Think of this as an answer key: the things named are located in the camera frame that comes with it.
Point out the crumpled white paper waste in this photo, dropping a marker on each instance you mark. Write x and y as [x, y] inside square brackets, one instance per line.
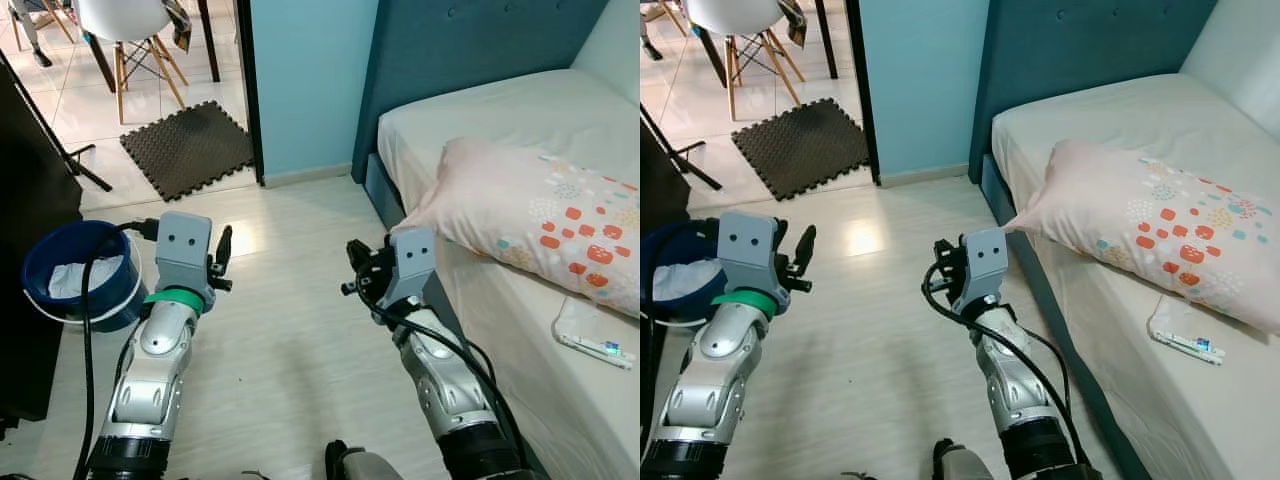
[72, 280]
[685, 278]

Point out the blue plastic bucket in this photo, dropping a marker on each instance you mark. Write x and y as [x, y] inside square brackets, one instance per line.
[115, 290]
[700, 305]

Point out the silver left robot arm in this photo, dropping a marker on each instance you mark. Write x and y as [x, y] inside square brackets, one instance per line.
[715, 370]
[160, 370]

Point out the tall black cabinet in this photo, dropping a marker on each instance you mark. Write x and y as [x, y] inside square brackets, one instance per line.
[30, 260]
[648, 170]

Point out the black tripod stand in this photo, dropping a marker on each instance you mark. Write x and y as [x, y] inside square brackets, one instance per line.
[98, 182]
[700, 175]

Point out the cream bed mattress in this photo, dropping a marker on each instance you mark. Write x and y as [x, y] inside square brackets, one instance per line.
[1120, 110]
[520, 110]

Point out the plaid cloth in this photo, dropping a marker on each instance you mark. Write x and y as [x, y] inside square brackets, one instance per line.
[178, 25]
[790, 20]

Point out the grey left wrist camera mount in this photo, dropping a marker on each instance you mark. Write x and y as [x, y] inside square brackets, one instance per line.
[748, 250]
[183, 250]

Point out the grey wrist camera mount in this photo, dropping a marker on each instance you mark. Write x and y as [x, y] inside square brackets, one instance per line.
[980, 265]
[183, 250]
[748, 250]
[412, 262]

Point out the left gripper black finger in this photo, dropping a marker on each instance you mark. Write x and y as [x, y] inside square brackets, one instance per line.
[224, 248]
[804, 248]

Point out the person with black shoes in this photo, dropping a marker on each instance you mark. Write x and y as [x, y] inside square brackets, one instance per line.
[650, 45]
[40, 40]

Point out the black door frame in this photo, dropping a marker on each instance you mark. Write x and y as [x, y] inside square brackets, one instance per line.
[863, 100]
[250, 100]

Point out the white shell chair wooden legs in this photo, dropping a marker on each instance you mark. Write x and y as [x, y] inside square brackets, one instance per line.
[735, 15]
[125, 18]

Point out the teal upholstered headboard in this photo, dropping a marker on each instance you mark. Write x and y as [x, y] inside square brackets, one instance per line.
[1080, 50]
[470, 50]

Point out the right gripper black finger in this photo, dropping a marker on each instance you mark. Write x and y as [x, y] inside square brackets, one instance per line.
[358, 252]
[946, 251]

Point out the pink pillow with coloured dots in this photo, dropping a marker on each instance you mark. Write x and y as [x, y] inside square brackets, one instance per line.
[1130, 210]
[520, 210]

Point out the robot right leg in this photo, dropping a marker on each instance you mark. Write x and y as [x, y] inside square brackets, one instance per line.
[965, 465]
[360, 465]

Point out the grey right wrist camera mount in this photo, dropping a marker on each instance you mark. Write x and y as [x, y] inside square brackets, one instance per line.
[412, 262]
[980, 265]

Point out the white plastic packet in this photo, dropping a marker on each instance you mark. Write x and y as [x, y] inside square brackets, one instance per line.
[1185, 335]
[590, 335]

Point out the black foam puzzle mat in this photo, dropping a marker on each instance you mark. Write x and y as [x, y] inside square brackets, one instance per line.
[190, 150]
[800, 150]

